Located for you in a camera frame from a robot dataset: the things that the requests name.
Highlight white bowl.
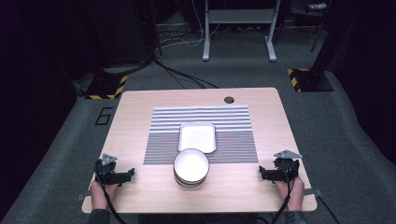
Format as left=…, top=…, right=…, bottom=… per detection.
left=173, top=147, right=210, bottom=185

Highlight person's left hand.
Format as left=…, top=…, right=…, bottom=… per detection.
left=90, top=180, right=120, bottom=211

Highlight person's right hand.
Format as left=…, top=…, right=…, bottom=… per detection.
left=275, top=175, right=305, bottom=213

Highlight white rectangular tray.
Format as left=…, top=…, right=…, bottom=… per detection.
left=177, top=121, right=217, bottom=155

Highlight black floor cables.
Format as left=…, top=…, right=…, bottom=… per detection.
left=151, top=55, right=219, bottom=91

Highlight black metal stand post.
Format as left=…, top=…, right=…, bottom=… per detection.
left=310, top=0, right=367, bottom=82

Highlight dark cabinet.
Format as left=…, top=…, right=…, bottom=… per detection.
left=82, top=0, right=153, bottom=69

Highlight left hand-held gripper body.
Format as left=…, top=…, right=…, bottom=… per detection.
left=93, top=153, right=132, bottom=187

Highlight white floor cables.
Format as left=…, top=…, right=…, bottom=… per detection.
left=155, top=0, right=225, bottom=49

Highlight black cable at bracket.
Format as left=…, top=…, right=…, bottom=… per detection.
left=317, top=195, right=342, bottom=224

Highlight black yellow striped base plate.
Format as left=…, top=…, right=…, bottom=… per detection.
left=286, top=67, right=335, bottom=93
left=84, top=74, right=129, bottom=101

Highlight grey striped placemat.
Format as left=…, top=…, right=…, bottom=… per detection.
left=143, top=105, right=260, bottom=166

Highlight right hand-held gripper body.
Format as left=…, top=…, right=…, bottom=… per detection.
left=266, top=149, right=304, bottom=184

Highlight white metal desk frame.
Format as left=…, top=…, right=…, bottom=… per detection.
left=202, top=0, right=282, bottom=63

